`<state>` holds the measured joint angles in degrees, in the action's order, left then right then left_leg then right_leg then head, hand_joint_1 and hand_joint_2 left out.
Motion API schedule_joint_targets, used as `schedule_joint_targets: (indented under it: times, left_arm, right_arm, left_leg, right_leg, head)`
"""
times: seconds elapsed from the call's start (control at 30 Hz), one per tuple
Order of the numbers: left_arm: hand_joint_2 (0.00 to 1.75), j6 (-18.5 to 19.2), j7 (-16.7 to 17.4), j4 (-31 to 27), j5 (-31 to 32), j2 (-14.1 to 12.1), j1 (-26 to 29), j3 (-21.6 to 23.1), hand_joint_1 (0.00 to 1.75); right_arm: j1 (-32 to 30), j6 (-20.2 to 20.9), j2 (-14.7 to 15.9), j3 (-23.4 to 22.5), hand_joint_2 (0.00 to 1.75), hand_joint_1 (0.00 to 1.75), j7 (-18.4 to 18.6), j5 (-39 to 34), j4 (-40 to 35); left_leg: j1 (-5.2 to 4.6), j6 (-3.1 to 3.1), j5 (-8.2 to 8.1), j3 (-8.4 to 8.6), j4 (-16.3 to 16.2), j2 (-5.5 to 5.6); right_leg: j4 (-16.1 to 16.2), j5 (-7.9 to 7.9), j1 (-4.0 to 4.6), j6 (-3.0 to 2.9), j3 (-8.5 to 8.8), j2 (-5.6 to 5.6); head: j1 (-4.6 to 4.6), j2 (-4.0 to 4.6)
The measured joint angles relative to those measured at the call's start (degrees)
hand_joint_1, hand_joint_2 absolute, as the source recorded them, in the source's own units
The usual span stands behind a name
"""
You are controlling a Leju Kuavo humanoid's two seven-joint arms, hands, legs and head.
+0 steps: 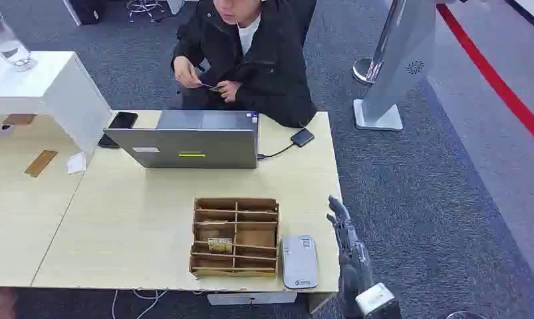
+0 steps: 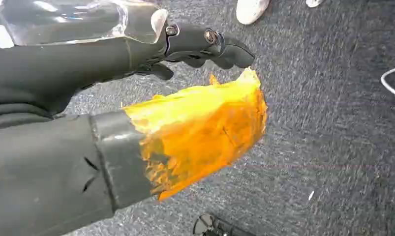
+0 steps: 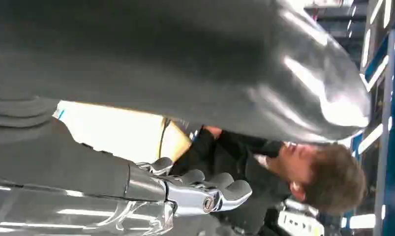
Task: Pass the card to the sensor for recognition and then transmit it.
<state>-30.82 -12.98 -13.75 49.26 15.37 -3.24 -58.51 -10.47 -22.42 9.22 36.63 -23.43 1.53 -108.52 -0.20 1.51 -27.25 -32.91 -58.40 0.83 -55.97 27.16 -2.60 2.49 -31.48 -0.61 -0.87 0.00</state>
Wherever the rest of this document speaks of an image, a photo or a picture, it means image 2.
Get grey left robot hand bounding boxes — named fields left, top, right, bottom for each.
left=0, top=0, right=269, bottom=236

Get black robot foot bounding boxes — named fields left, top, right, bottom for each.
left=193, top=213, right=257, bottom=236

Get white cable on floor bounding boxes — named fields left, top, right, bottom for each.
left=380, top=64, right=395, bottom=104

